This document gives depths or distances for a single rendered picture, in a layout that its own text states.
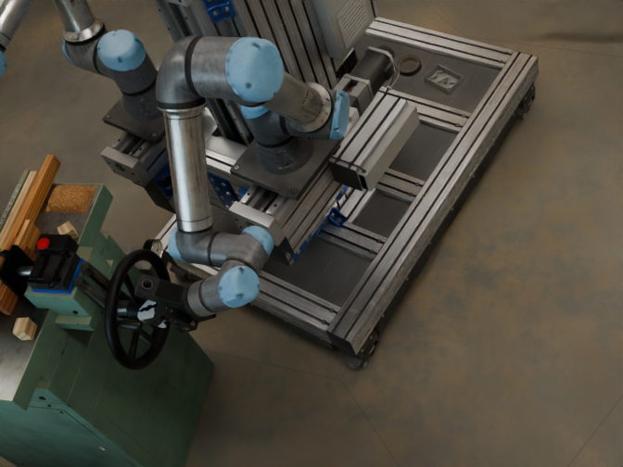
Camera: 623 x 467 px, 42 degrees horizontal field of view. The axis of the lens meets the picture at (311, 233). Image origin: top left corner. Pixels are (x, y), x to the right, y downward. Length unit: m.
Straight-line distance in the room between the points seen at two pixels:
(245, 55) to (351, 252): 1.24
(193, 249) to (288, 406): 1.05
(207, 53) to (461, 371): 1.44
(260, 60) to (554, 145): 1.73
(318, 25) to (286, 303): 0.87
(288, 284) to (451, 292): 0.55
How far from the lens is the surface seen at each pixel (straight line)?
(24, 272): 2.01
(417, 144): 2.84
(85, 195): 2.13
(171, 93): 1.59
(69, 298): 1.90
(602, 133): 3.08
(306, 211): 2.15
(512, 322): 2.65
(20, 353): 1.97
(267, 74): 1.53
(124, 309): 1.99
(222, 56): 1.51
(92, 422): 2.19
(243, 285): 1.59
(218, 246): 1.69
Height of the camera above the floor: 2.34
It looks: 52 degrees down
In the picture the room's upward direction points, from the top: 24 degrees counter-clockwise
